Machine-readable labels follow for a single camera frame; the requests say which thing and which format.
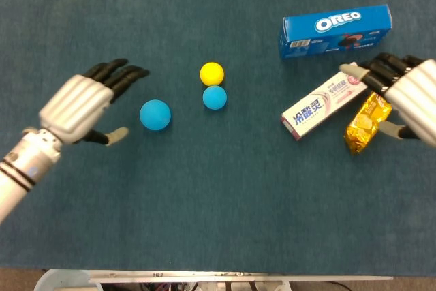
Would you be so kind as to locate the small blue ball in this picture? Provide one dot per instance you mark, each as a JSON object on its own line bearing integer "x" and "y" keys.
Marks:
{"x": 215, "y": 97}

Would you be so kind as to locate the white toothpaste box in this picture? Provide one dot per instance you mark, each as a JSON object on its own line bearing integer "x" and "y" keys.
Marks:
{"x": 316, "y": 107}

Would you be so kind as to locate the yellow ball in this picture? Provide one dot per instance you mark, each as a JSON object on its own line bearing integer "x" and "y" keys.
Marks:
{"x": 212, "y": 74}

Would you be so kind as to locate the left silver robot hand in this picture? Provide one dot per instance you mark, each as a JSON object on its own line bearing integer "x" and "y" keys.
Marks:
{"x": 75, "y": 107}

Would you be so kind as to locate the white round container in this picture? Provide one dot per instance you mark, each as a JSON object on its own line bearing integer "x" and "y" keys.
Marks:
{"x": 58, "y": 279}

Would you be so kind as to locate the teal table cloth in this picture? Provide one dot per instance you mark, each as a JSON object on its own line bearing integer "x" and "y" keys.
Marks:
{"x": 204, "y": 202}

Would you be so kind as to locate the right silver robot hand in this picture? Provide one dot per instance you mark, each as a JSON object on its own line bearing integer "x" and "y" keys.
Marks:
{"x": 419, "y": 100}

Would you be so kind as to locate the large blue ball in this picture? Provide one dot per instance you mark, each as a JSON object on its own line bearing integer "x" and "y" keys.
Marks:
{"x": 155, "y": 114}

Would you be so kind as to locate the gold foil snack packet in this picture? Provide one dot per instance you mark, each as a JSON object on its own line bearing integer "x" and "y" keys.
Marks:
{"x": 364, "y": 127}

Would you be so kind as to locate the blue Oreo cookie box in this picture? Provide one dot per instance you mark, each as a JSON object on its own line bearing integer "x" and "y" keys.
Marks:
{"x": 306, "y": 27}

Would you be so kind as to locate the metal frame bar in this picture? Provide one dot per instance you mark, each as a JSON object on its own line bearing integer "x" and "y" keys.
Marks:
{"x": 238, "y": 275}

